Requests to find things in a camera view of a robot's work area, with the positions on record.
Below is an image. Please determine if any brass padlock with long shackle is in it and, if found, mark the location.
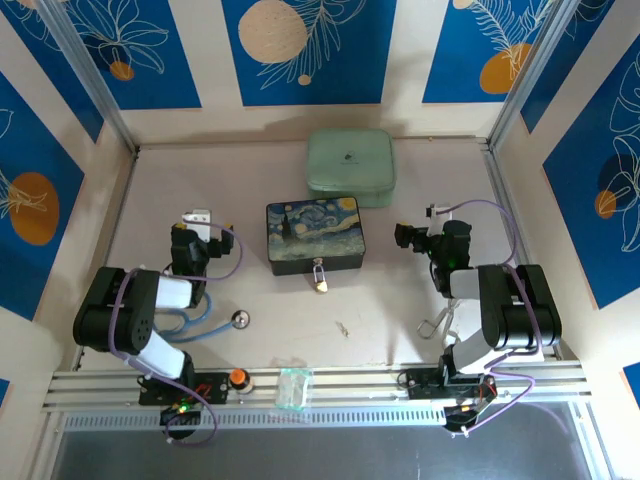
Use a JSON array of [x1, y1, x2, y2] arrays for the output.
[[311, 257, 331, 295]]

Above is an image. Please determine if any blue stethoscope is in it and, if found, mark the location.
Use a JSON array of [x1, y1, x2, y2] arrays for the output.
[[152, 292, 252, 344]]

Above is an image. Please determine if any mint green zipper case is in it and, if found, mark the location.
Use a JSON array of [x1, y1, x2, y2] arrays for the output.
[[305, 128, 395, 209]]

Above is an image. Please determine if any starry night painted box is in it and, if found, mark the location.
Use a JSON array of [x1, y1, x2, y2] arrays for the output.
[[265, 196, 368, 278]]

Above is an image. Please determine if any black controller board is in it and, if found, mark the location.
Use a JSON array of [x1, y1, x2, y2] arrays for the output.
[[158, 403, 203, 427], [443, 403, 482, 432]]

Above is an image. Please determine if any clear plastic bag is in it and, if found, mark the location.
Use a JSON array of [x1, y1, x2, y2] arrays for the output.
[[273, 367, 314, 413]]

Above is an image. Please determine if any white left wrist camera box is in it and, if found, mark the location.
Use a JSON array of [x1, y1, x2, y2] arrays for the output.
[[180, 208, 215, 241]]

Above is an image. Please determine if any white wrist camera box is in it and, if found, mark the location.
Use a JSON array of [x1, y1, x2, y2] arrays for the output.
[[180, 208, 215, 241], [427, 202, 454, 236]]

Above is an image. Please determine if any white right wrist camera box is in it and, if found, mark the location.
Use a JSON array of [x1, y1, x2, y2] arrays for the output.
[[427, 202, 454, 236]]

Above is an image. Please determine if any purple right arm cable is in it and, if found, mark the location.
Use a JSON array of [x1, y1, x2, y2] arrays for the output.
[[447, 198, 545, 437]]

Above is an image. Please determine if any silver metal wire clip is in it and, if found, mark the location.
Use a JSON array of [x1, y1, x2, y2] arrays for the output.
[[416, 297, 462, 342]]

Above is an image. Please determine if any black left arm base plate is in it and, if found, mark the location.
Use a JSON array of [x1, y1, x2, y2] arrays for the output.
[[137, 372, 232, 407]]

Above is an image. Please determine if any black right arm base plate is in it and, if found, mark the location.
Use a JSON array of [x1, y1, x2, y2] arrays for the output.
[[405, 368, 499, 402]]

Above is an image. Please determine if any aluminium table edge rail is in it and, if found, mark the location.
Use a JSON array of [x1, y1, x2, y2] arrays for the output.
[[42, 362, 589, 412]]

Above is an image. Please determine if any aluminium frame post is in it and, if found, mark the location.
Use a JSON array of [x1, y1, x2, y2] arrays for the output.
[[37, 0, 140, 152], [486, 0, 617, 150]]

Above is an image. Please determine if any slotted grey cable duct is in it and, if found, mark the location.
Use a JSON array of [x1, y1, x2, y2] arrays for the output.
[[61, 405, 582, 432]]

